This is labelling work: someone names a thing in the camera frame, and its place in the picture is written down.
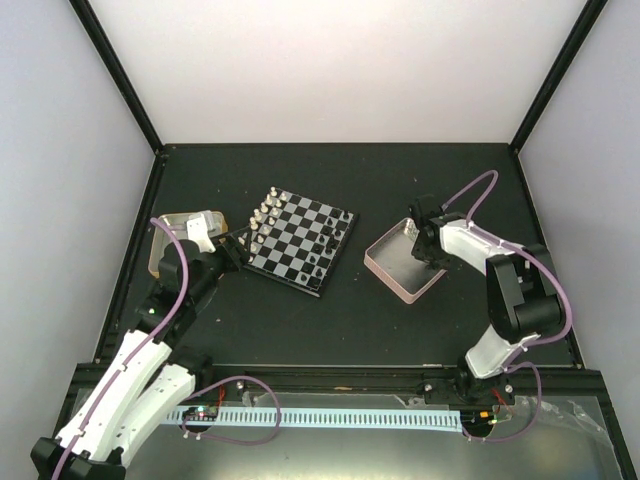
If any left black frame post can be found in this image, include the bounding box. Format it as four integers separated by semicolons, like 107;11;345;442
69;0;164;154

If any right black frame post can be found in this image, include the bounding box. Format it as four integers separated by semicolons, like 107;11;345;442
509;0;608;154

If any purple cable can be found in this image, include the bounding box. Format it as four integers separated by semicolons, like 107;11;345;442
442;170;574;444
49;217;281;480

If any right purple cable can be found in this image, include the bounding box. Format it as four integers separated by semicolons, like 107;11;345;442
442;170;574;444

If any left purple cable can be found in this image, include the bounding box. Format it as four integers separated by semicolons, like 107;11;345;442
49;217;281;480

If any small green circuit board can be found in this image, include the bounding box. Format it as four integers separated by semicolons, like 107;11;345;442
183;405;218;422

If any black frame post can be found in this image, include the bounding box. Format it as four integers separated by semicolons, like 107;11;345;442
69;0;164;154
509;0;608;154

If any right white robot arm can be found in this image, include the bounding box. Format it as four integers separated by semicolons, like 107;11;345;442
409;195;572;403

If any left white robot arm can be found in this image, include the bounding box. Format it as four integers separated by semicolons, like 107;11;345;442
30;228;250;479

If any black and silver chessboard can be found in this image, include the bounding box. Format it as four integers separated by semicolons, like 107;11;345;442
247;186;359;298

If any pink metal tin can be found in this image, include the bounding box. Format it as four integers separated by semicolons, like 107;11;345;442
364;217;446;305

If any light blue cable duct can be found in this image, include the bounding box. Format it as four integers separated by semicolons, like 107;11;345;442
162;406;462;433

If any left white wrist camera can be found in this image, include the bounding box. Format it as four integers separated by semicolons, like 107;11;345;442
186;210;223;253

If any gold metal tin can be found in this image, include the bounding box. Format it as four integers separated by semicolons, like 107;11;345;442
148;210;228;278

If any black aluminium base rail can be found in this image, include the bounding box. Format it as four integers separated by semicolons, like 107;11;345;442
187;364;606;405

